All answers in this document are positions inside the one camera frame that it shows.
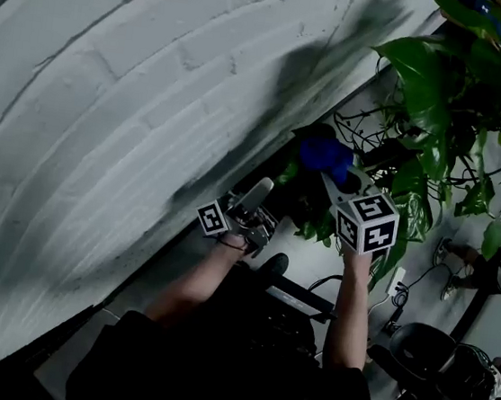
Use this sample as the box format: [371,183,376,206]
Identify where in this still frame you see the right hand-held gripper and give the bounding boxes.
[309,163,406,261]

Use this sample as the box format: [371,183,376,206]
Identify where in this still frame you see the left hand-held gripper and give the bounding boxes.
[192,169,285,262]

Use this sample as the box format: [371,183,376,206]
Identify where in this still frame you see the blue cloth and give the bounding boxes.
[297,135,357,188]

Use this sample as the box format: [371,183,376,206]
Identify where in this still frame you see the green leafy plant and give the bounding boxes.
[267,0,501,307]

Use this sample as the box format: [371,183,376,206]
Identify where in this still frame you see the person's left forearm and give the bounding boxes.
[144,227,246,333]

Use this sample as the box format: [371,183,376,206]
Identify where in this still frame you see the person's right forearm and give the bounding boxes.
[322,245,380,372]

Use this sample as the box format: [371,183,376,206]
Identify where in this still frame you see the black wrist band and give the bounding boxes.
[216,239,249,253]

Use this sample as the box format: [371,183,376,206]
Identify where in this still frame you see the person's black shoe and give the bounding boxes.
[258,249,291,281]

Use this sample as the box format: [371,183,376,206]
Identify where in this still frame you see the white power strip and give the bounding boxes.
[385,265,408,298]

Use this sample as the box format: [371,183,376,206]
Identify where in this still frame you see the black waist-mounted device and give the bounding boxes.
[261,281,343,322]

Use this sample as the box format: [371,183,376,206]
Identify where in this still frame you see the person's black trousers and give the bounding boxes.
[195,256,337,363]

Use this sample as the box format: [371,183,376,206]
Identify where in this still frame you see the dark moulded chair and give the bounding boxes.
[385,319,461,383]

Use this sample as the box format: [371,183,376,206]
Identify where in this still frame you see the person's black top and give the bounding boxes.
[64,303,397,400]

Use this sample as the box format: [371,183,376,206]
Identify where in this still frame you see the black skirting board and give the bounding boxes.
[0,15,386,400]

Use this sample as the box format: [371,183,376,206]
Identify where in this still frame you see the black plugged cable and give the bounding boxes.
[386,260,441,340]

